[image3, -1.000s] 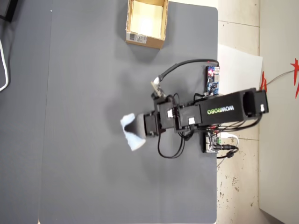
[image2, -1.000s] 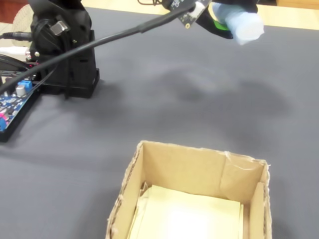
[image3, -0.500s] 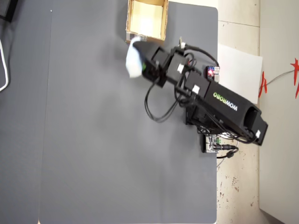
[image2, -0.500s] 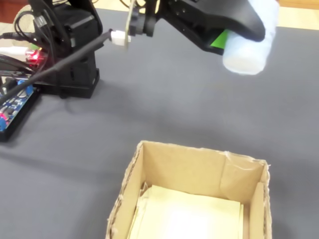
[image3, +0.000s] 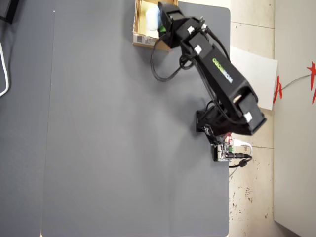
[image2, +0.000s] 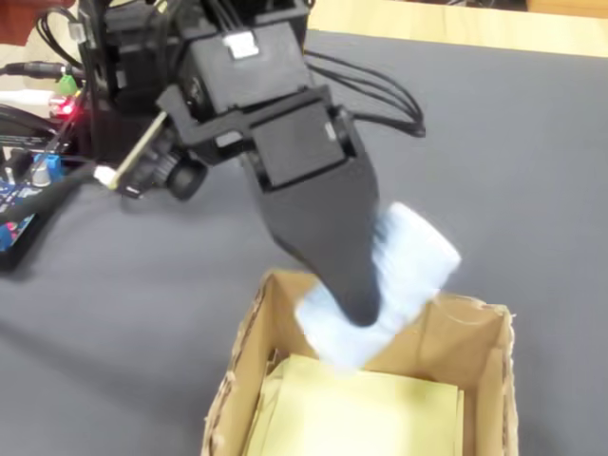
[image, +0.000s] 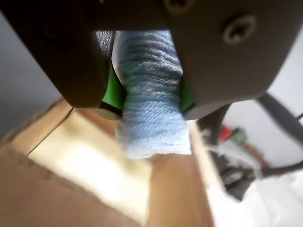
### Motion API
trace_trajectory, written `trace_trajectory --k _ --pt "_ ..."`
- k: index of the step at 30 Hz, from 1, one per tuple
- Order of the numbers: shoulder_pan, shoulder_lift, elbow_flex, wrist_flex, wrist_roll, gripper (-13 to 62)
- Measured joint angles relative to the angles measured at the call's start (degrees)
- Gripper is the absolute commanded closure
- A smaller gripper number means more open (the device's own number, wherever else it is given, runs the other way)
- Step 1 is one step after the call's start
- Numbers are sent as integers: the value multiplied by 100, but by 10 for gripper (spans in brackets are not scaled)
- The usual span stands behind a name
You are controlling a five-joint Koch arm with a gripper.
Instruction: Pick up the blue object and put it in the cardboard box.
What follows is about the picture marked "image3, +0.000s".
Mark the white cabinet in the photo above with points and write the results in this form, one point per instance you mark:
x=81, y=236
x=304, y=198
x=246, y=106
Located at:
x=296, y=148

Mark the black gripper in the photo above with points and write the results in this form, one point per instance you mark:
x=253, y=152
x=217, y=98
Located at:
x=174, y=23

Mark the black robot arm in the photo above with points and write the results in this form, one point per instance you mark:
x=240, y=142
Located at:
x=237, y=89

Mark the white paper sheet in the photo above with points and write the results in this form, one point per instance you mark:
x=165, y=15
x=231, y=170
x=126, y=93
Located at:
x=261, y=71

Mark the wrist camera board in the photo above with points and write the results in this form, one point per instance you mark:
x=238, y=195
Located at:
x=203, y=21

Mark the green motor controller board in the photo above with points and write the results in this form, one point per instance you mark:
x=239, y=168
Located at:
x=223, y=154

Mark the open cardboard box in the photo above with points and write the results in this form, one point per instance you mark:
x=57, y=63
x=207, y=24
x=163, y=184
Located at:
x=141, y=19

